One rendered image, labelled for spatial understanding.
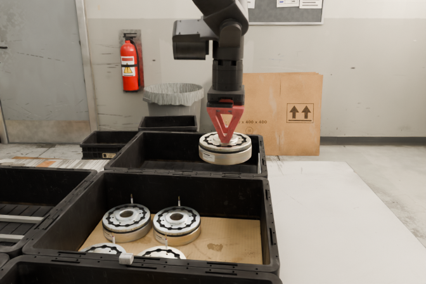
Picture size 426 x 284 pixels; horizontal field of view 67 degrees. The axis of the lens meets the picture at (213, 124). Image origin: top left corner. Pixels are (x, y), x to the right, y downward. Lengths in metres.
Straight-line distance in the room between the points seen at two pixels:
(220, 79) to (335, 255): 0.57
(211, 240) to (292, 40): 2.88
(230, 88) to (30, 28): 3.33
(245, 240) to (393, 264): 0.41
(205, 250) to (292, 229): 0.37
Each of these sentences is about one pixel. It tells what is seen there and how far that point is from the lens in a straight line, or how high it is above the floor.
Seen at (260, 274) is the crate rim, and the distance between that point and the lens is 0.50.
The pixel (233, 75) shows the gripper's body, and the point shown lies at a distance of 0.58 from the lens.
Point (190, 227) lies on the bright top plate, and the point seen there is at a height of 0.86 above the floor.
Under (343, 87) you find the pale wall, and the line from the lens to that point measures 3.64.
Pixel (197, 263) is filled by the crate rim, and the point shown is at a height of 0.93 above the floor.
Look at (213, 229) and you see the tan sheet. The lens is 0.75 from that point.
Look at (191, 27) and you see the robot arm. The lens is 0.57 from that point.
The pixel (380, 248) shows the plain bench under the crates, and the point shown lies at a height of 0.70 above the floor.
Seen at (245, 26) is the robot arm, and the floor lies 1.26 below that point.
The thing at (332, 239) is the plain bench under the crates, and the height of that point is 0.70.
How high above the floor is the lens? 1.26
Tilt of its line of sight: 17 degrees down
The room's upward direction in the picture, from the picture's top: straight up
